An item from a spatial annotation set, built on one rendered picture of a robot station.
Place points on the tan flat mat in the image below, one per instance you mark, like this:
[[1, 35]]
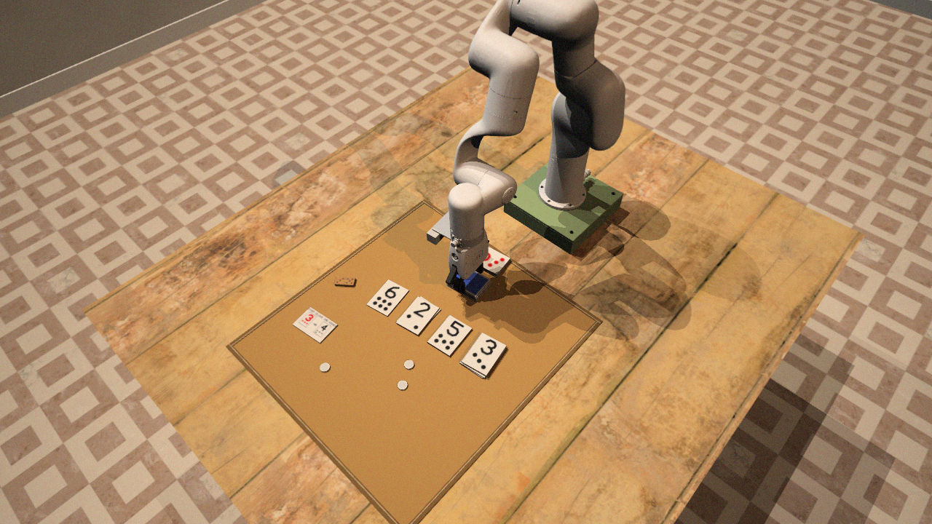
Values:
[[480, 450]]

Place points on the brown square mat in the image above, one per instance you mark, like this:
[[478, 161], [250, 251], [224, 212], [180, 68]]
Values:
[[405, 445]]

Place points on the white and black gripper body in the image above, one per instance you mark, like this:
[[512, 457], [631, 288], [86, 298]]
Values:
[[468, 259]]

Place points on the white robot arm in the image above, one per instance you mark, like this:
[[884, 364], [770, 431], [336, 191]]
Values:
[[512, 67]]

